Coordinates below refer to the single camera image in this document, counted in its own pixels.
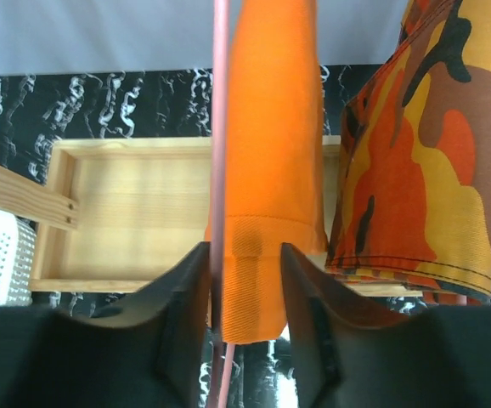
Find wooden clothes rack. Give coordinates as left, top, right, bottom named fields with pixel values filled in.
left=0, top=136, right=425, bottom=298

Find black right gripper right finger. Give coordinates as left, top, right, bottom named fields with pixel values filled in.
left=280, top=243, right=491, bottom=407

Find pink wire hanger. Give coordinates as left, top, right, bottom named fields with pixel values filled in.
left=206, top=0, right=234, bottom=407

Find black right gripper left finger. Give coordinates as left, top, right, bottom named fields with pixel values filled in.
left=0, top=242, right=211, bottom=407

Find white perforated plastic basket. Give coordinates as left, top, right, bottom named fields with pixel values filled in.
left=0, top=210, right=36, bottom=306

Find camouflage orange trousers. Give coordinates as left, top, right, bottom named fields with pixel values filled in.
left=325, top=1, right=491, bottom=305

